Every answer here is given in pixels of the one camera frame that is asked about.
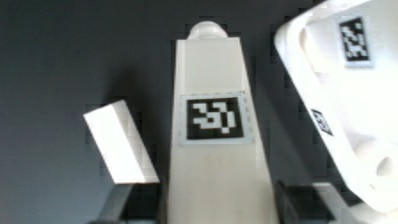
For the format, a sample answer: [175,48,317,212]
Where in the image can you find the white desk top tray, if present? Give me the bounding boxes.
[273,0,398,212]

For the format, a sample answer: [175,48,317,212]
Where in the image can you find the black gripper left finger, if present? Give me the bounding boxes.
[86,183,161,224]

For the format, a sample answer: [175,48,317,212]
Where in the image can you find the white desk leg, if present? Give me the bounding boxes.
[166,21,278,224]
[328,0,398,97]

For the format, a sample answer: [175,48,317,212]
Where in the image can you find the white U-shaped fence frame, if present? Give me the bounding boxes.
[83,101,159,184]

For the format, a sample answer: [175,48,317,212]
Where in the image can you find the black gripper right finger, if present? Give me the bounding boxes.
[275,181,355,224]

